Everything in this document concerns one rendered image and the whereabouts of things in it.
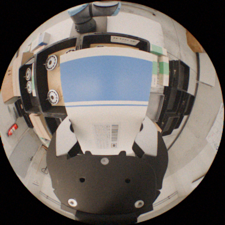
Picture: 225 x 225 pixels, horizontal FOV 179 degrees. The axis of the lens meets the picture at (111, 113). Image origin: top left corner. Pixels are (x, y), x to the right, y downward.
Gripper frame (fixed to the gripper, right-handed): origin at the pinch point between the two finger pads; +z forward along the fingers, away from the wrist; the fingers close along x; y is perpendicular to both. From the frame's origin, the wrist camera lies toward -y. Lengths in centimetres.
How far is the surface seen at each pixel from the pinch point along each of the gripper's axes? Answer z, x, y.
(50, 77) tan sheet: 28.1, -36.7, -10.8
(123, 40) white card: 22.4, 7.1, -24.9
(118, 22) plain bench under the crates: 41, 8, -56
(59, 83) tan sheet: 28.0, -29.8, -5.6
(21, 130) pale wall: 60, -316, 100
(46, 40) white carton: 38, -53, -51
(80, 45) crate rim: 18.4, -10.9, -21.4
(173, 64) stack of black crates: 63, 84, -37
